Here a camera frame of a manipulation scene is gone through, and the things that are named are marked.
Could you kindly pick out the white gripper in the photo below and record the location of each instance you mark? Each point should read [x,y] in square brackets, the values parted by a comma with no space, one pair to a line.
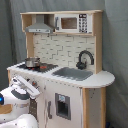
[22,83]

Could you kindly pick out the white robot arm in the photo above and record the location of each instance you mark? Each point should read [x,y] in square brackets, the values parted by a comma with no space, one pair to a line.
[18,94]

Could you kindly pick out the wooden toy kitchen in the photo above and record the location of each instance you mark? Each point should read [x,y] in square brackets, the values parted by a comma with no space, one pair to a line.
[62,49]

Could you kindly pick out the right red stove knob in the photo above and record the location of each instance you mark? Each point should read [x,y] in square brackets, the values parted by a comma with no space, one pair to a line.
[34,83]

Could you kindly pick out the white oven door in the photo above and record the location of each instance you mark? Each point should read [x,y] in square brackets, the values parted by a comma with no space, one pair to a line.
[36,109]

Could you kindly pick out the silver metal pot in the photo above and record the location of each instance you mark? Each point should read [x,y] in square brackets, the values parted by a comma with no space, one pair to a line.
[32,62]

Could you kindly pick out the black toy stovetop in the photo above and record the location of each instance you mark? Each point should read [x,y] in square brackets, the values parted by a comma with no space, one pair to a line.
[43,67]

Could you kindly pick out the white cabinet door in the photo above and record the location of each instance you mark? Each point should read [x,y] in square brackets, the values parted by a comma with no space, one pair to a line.
[64,106]

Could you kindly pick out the grey toy sink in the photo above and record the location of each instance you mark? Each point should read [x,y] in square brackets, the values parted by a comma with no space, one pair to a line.
[73,74]

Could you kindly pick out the black toy faucet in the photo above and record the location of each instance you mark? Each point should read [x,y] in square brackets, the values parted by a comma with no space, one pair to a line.
[82,63]

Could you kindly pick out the grey range hood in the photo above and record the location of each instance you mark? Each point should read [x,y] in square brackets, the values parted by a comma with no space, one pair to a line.
[39,25]

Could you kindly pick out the white toy microwave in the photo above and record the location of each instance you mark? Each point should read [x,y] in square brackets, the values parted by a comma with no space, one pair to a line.
[73,23]

